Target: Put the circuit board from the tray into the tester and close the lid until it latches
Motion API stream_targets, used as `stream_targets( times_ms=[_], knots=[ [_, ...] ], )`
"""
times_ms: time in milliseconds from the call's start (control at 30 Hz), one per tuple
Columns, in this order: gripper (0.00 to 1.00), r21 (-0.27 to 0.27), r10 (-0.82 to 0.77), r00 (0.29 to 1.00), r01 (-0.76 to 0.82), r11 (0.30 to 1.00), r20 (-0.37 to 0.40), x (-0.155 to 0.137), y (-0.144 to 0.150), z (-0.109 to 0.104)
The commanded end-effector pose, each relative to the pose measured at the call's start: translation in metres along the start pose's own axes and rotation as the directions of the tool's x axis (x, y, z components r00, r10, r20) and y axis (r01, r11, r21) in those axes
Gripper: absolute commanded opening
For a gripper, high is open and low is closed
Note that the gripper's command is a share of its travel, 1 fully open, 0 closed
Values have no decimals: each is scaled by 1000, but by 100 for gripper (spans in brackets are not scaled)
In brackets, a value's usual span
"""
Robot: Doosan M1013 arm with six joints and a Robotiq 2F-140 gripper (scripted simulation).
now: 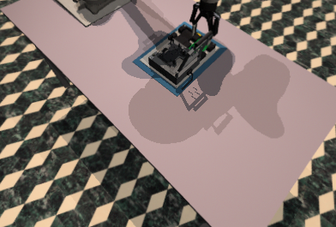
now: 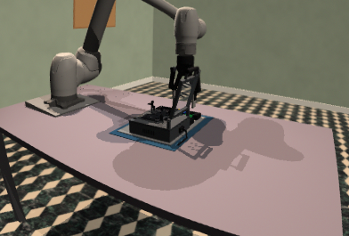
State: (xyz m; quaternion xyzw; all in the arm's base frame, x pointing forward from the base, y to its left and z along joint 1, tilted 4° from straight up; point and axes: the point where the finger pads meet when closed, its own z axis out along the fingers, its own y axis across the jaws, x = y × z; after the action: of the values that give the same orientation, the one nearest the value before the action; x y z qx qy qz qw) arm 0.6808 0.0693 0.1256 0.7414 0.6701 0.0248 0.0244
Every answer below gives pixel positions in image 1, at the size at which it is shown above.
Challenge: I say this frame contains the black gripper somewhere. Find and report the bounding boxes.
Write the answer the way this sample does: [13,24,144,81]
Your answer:
[189,0,221,45]

